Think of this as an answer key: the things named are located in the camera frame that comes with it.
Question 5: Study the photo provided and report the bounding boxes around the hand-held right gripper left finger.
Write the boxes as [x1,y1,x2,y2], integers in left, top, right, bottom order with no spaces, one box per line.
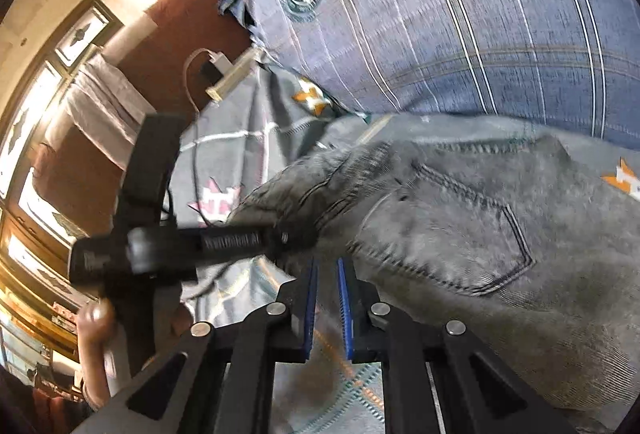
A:
[75,258,321,434]

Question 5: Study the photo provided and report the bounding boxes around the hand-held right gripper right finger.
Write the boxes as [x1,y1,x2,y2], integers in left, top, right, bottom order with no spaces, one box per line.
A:
[336,258,581,434]

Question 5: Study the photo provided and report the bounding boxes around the grey denim pants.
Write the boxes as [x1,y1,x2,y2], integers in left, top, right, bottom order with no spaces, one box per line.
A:
[225,114,640,430]

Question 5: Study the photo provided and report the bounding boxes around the person's left forearm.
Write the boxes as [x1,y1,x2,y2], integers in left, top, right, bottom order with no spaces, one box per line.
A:
[80,364,115,411]

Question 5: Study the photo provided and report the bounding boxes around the person's left hand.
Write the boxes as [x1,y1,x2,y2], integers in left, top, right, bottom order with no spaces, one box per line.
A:
[75,300,120,367]

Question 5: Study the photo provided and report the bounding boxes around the white towel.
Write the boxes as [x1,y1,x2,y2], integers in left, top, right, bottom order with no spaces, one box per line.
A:
[45,56,157,171]

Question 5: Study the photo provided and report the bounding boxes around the grey star print bed sheet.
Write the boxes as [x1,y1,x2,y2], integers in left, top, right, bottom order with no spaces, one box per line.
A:
[167,58,640,434]

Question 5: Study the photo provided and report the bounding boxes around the wooden glass door cabinet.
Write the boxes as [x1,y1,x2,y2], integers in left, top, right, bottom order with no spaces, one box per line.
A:
[0,0,127,365]

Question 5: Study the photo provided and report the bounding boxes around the white power strip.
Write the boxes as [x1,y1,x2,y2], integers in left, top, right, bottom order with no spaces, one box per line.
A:
[206,48,261,102]

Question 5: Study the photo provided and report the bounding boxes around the brown headboard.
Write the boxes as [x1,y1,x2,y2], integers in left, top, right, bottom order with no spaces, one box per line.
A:
[30,0,257,235]

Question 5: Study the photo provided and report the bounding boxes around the blue plaid pillow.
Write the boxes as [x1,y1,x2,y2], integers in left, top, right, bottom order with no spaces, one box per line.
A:
[240,0,636,149]

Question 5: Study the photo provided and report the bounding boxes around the black cable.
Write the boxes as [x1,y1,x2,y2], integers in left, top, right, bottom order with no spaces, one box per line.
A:
[167,113,236,299]

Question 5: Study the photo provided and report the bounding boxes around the white cable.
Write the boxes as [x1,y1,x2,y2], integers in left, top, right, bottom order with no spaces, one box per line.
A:
[182,48,221,115]

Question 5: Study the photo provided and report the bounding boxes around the white padded post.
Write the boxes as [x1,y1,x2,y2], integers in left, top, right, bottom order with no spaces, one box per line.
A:
[106,12,167,60]

